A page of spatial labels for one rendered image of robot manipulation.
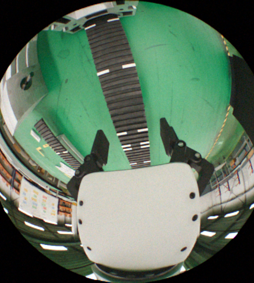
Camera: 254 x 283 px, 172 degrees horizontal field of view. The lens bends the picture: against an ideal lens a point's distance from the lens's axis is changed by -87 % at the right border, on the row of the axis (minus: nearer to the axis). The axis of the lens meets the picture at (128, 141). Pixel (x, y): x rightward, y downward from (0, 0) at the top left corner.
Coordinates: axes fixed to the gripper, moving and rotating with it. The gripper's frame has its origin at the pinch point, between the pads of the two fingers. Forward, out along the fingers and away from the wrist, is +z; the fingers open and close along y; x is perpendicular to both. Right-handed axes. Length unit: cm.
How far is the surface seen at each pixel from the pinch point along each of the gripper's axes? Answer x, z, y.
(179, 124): -4.5, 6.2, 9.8
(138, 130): -1.4, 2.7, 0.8
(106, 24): 17.5, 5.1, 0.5
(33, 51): 24.2, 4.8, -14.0
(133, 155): -7.7, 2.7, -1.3
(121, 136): -2.2, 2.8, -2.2
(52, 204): -176, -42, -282
